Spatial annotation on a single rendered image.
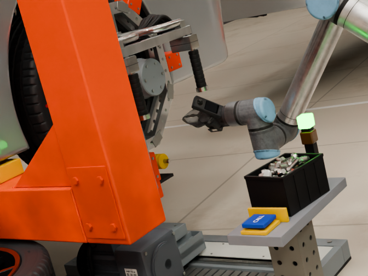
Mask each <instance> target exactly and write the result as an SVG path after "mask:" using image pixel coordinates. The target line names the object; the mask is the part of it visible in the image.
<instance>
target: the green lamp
mask: <svg viewBox="0 0 368 276"><path fill-rule="evenodd" d="M297 124H298V128H299V129H310V128H311V127H312V126H314V125H315V122H314V117H313V114H312V113H304V114H301V115H299V116H298V117H297Z"/></svg>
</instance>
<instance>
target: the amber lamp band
mask: <svg viewBox="0 0 368 276"><path fill-rule="evenodd" d="M300 137H301V142H302V144H303V145H311V144H314V143H315V142H317V141H318V136H317V131H316V129H313V130H312V131H310V132H301V133H300Z"/></svg>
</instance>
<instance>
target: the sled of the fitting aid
mask: <svg viewBox="0 0 368 276"><path fill-rule="evenodd" d="M187 232H188V233H187V234H186V235H184V236H183V237H182V238H181V239H179V240H178V241H177V246H178V249H179V252H180V254H181V261H182V265H183V266H185V265H186V264H187V263H188V262H189V261H191V260H192V259H193V258H195V257H196V256H197V255H198V254H199V253H201V252H202V251H203V250H204V249H206V246H205V241H204V237H203V233H202V231H187Z"/></svg>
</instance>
